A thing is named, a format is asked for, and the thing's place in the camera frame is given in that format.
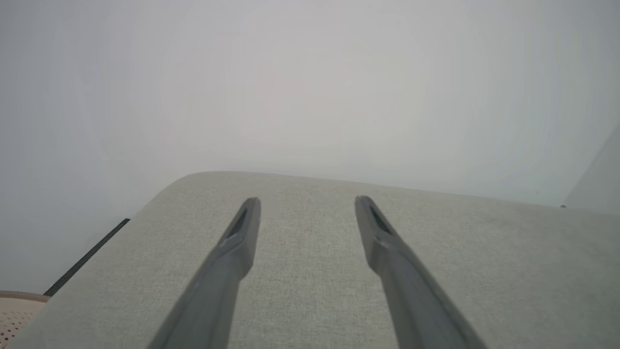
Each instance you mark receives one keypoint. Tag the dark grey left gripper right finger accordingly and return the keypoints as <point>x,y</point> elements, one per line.
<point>411,300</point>

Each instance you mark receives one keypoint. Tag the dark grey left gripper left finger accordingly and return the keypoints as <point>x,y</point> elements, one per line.
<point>218,291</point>

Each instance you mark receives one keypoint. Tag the beige perforated laundry basket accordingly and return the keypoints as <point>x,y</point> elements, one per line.
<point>14,315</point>

